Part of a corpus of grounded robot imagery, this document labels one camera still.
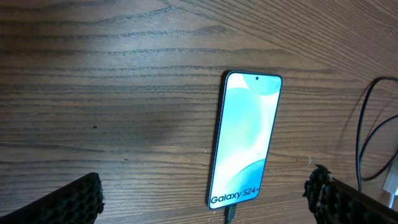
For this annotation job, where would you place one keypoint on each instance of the Samsung Galaxy smartphone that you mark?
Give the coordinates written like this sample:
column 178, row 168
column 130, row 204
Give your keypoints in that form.
column 245, row 119

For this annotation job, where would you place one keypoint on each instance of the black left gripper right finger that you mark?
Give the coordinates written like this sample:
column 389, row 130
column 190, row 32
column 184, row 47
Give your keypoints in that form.
column 333, row 202

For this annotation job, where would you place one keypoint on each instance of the white charger plug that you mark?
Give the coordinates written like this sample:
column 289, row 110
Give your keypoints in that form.
column 391, row 183

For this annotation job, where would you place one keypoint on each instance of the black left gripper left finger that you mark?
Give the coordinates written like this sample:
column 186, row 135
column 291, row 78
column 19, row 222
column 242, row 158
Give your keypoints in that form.
column 80, row 202

